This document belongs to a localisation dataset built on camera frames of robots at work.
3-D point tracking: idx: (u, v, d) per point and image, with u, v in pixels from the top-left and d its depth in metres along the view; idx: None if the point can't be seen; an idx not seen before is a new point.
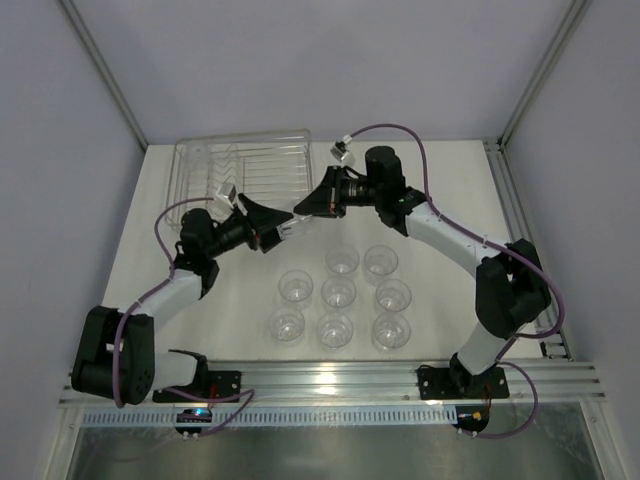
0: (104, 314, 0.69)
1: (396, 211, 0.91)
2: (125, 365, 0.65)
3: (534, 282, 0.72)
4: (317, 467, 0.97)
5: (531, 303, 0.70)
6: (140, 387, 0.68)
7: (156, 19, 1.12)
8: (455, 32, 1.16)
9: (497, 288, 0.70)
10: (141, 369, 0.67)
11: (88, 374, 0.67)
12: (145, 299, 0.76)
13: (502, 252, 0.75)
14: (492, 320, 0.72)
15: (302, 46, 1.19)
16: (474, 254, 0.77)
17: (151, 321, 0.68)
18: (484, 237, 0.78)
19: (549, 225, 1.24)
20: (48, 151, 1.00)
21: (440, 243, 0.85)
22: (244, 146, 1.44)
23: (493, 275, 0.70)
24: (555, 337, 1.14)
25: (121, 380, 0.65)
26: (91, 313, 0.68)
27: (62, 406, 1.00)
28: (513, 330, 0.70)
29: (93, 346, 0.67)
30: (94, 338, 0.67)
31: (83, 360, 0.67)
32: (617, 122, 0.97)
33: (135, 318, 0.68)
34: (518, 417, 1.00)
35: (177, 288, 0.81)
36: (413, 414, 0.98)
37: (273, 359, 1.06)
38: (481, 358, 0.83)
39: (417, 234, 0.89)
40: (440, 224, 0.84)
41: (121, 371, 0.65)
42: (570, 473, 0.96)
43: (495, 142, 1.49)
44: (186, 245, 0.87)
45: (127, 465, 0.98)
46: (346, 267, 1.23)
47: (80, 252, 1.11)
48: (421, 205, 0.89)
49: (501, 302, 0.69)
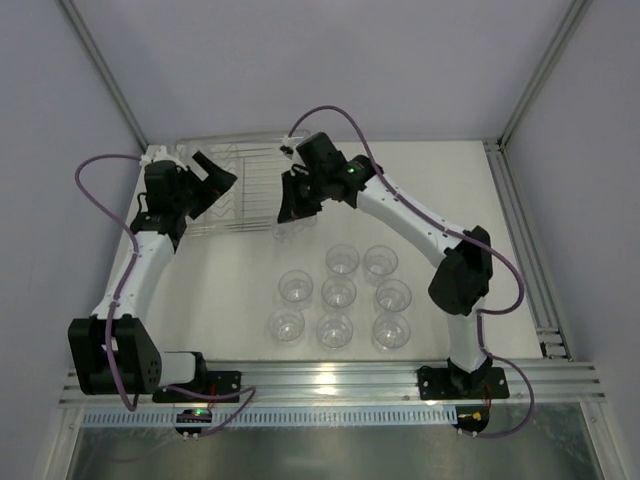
0: (85, 329, 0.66)
1: (345, 182, 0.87)
2: (129, 367, 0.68)
3: (485, 263, 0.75)
4: (317, 467, 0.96)
5: (479, 282, 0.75)
6: (150, 376, 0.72)
7: (155, 19, 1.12)
8: (454, 32, 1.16)
9: (457, 277, 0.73)
10: (145, 363, 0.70)
11: (96, 379, 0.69)
12: (121, 292, 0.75)
13: (462, 240, 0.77)
14: (445, 301, 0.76)
15: (302, 46, 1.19)
16: (435, 242, 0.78)
17: (137, 321, 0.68)
18: (444, 225, 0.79)
19: (549, 225, 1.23)
20: (48, 152, 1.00)
21: (395, 222, 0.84)
22: (244, 146, 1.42)
23: (454, 266, 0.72)
24: (555, 337, 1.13)
25: (130, 380, 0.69)
26: (71, 328, 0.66)
27: (62, 406, 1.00)
28: (466, 306, 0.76)
29: (89, 359, 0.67)
30: (86, 353, 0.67)
31: (85, 371, 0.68)
32: (617, 121, 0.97)
33: (121, 322, 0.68)
34: (517, 417, 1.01)
35: (147, 260, 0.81)
36: (413, 415, 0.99)
37: (273, 359, 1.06)
38: (465, 353, 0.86)
39: (366, 208, 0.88)
40: (394, 203, 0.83)
41: (127, 373, 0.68)
42: (571, 473, 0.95)
43: (495, 142, 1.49)
44: (151, 190, 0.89)
45: (126, 465, 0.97)
46: (345, 267, 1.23)
47: (80, 252, 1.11)
48: (372, 179, 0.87)
49: (458, 288, 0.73)
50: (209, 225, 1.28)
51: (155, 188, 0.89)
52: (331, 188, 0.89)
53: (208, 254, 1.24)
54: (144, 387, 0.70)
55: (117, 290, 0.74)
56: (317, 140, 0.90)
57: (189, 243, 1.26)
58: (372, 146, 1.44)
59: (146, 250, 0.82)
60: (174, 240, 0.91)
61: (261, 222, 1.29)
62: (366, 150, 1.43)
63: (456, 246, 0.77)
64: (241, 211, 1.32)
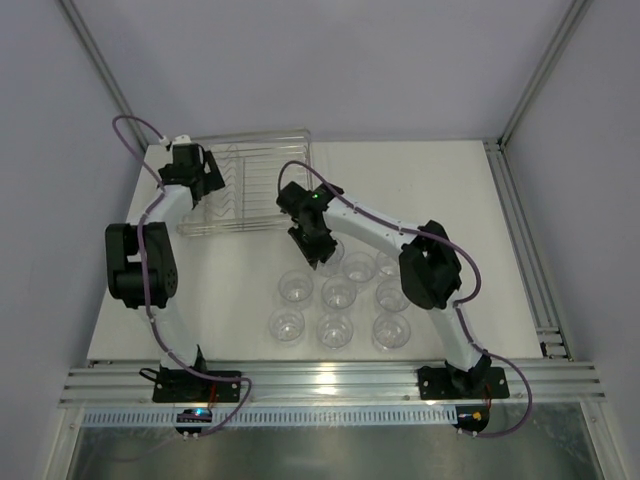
0: (120, 229, 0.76)
1: (312, 206, 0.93)
2: (154, 264, 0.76)
3: (446, 255, 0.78)
4: (317, 467, 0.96)
5: (446, 274, 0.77)
6: (170, 283, 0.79)
7: (156, 20, 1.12)
8: (455, 32, 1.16)
9: (418, 271, 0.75)
10: (168, 266, 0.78)
11: (123, 281, 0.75)
12: (151, 211, 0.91)
13: (418, 236, 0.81)
14: (418, 296, 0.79)
15: (302, 46, 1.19)
16: (393, 242, 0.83)
17: (164, 225, 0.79)
18: (399, 225, 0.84)
19: (550, 224, 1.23)
20: (48, 152, 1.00)
21: (360, 233, 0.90)
22: (244, 145, 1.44)
23: (413, 259, 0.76)
24: (555, 337, 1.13)
25: (154, 277, 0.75)
26: (108, 230, 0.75)
27: (63, 406, 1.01)
28: (440, 299, 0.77)
29: (120, 254, 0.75)
30: (118, 248, 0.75)
31: (114, 270, 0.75)
32: (617, 121, 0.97)
33: (150, 225, 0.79)
34: (515, 416, 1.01)
35: (172, 198, 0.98)
36: (413, 414, 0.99)
37: (273, 359, 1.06)
38: (456, 351, 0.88)
39: (337, 227, 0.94)
40: (354, 215, 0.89)
41: (152, 271, 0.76)
42: (571, 474, 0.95)
43: (496, 142, 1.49)
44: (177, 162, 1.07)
45: (126, 465, 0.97)
46: (358, 273, 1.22)
47: (80, 252, 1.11)
48: (333, 200, 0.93)
49: (424, 279, 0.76)
50: (209, 225, 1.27)
51: (181, 159, 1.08)
52: (302, 220, 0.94)
53: (209, 255, 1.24)
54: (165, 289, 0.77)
55: (148, 209, 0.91)
56: (285, 189, 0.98)
57: (190, 243, 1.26)
58: (373, 146, 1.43)
59: (171, 191, 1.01)
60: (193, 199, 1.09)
61: (261, 222, 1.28)
62: (367, 150, 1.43)
63: (412, 241, 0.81)
64: (241, 212, 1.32)
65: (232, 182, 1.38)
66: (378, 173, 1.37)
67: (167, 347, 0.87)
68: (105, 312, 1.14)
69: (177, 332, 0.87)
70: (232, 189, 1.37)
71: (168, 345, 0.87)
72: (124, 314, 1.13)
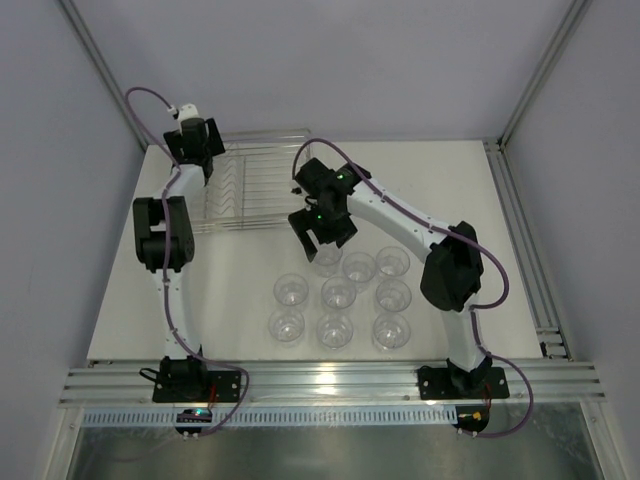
0: (146, 202, 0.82)
1: (336, 186, 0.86)
2: (176, 232, 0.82)
3: (472, 257, 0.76)
4: (317, 467, 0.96)
5: (468, 277, 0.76)
6: (188, 250, 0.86)
7: (157, 20, 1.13)
8: (455, 32, 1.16)
9: (443, 270, 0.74)
10: (187, 235, 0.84)
11: (148, 248, 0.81)
12: (170, 187, 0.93)
13: (447, 236, 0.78)
14: (437, 296, 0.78)
15: (301, 47, 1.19)
16: (421, 239, 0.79)
17: (184, 199, 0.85)
18: (429, 222, 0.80)
19: (550, 224, 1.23)
20: (48, 152, 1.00)
21: (383, 222, 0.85)
22: (245, 144, 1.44)
23: (441, 260, 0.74)
24: (555, 337, 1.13)
25: (175, 244, 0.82)
26: (135, 203, 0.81)
27: (62, 406, 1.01)
28: (457, 303, 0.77)
29: (147, 224, 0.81)
30: (145, 219, 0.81)
31: (140, 239, 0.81)
32: (617, 121, 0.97)
33: (172, 199, 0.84)
34: (517, 417, 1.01)
35: (189, 176, 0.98)
36: (413, 414, 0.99)
37: (273, 359, 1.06)
38: (461, 351, 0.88)
39: (358, 211, 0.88)
40: (381, 204, 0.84)
41: (173, 239, 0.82)
42: (571, 474, 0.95)
43: (496, 142, 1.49)
44: (186, 139, 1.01)
45: (126, 465, 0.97)
46: (360, 274, 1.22)
47: (80, 252, 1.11)
48: (359, 183, 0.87)
49: (447, 282, 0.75)
50: (208, 223, 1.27)
51: (190, 137, 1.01)
52: (322, 199, 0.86)
53: (210, 254, 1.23)
54: (185, 255, 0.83)
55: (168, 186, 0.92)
56: (307, 165, 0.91)
57: None
58: (373, 146, 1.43)
59: (186, 169, 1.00)
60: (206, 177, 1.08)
61: (261, 221, 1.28)
62: (367, 150, 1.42)
63: (442, 241, 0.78)
64: (241, 211, 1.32)
65: (232, 181, 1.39)
66: (379, 172, 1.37)
67: (174, 326, 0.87)
68: (105, 312, 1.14)
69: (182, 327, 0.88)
70: (232, 189, 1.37)
71: (174, 322, 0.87)
72: (125, 315, 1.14)
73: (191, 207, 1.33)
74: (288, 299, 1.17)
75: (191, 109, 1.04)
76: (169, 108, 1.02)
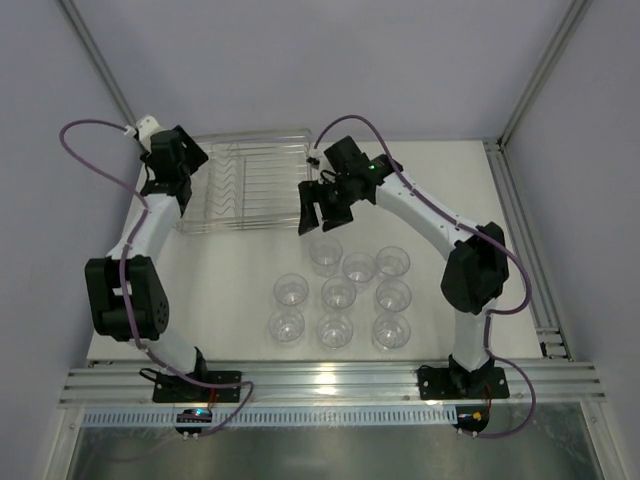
0: (102, 264, 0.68)
1: (367, 176, 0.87)
2: (141, 302, 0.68)
3: (497, 260, 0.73)
4: (317, 467, 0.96)
5: (492, 280, 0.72)
6: (159, 319, 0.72)
7: (156, 20, 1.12)
8: (455, 32, 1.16)
9: (466, 269, 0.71)
10: (156, 301, 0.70)
11: (108, 319, 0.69)
12: (134, 239, 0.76)
13: (474, 235, 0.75)
14: (457, 298, 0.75)
15: (301, 47, 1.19)
16: (446, 235, 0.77)
17: (149, 259, 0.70)
18: (457, 219, 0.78)
19: (550, 224, 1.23)
20: (48, 151, 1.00)
21: (410, 216, 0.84)
22: (245, 144, 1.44)
23: (465, 257, 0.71)
24: (555, 337, 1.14)
25: (140, 316, 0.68)
26: (88, 265, 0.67)
27: (62, 406, 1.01)
28: (476, 306, 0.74)
29: (104, 293, 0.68)
30: (102, 286, 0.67)
31: (98, 308, 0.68)
32: (617, 122, 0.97)
33: (134, 259, 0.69)
34: (518, 417, 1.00)
35: (158, 214, 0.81)
36: (413, 414, 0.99)
37: (273, 359, 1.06)
38: (468, 352, 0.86)
39: (385, 203, 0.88)
40: (410, 197, 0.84)
41: (138, 309, 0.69)
42: (571, 474, 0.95)
43: (496, 142, 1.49)
44: (157, 159, 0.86)
45: (126, 465, 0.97)
46: (360, 275, 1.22)
47: (80, 251, 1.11)
48: (391, 175, 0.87)
49: (469, 282, 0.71)
50: (208, 223, 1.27)
51: (160, 157, 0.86)
52: (350, 185, 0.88)
53: (209, 255, 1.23)
54: (154, 326, 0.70)
55: (129, 239, 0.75)
56: (342, 143, 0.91)
57: (189, 242, 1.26)
58: (373, 146, 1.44)
59: (156, 205, 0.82)
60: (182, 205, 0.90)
61: (260, 221, 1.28)
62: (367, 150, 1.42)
63: (467, 240, 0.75)
64: (241, 210, 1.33)
65: (232, 181, 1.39)
66: None
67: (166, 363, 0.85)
68: None
69: (174, 348, 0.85)
70: (232, 189, 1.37)
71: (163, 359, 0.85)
72: None
73: (190, 207, 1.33)
74: (288, 299, 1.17)
75: (150, 123, 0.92)
76: (126, 129, 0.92)
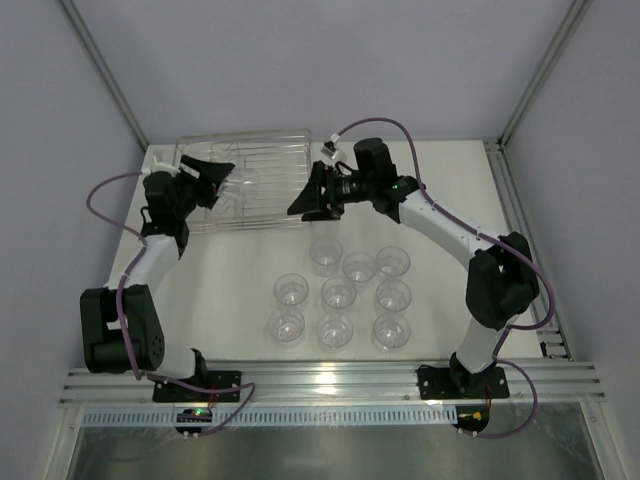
0: (97, 295, 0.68)
1: (390, 196, 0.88)
2: (136, 332, 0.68)
3: (524, 274, 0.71)
4: (317, 467, 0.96)
5: (518, 293, 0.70)
6: (155, 351, 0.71)
7: (155, 19, 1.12)
8: (455, 31, 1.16)
9: (488, 279, 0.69)
10: (152, 333, 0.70)
11: (101, 353, 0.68)
12: (132, 271, 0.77)
13: (496, 245, 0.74)
14: (481, 312, 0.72)
15: (301, 46, 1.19)
16: (467, 245, 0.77)
17: (146, 288, 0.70)
18: (478, 229, 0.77)
19: (550, 224, 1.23)
20: (47, 150, 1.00)
21: (433, 232, 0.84)
22: (245, 144, 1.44)
23: (485, 267, 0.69)
24: (555, 337, 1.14)
25: (136, 346, 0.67)
26: (83, 297, 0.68)
27: (62, 406, 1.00)
28: (503, 322, 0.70)
29: (100, 325, 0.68)
30: (96, 319, 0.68)
31: (91, 342, 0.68)
32: (617, 121, 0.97)
33: (131, 288, 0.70)
34: (519, 417, 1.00)
35: (156, 250, 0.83)
36: (413, 414, 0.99)
37: (273, 359, 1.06)
38: (473, 357, 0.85)
39: (409, 220, 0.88)
40: (432, 212, 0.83)
41: (134, 340, 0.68)
42: (570, 473, 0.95)
43: (496, 142, 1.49)
44: (154, 205, 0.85)
45: (126, 465, 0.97)
46: (361, 275, 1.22)
47: (80, 251, 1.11)
48: (415, 193, 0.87)
49: (492, 294, 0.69)
50: (209, 223, 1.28)
51: (156, 202, 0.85)
52: (377, 203, 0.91)
53: (210, 255, 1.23)
54: (150, 358, 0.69)
55: (127, 270, 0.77)
56: (376, 147, 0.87)
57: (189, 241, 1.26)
58: None
59: (154, 242, 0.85)
60: (181, 248, 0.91)
61: (261, 221, 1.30)
62: None
63: (489, 249, 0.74)
64: (242, 209, 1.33)
65: None
66: None
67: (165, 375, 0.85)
68: None
69: (171, 361, 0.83)
70: None
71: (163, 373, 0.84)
72: None
73: None
74: (288, 299, 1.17)
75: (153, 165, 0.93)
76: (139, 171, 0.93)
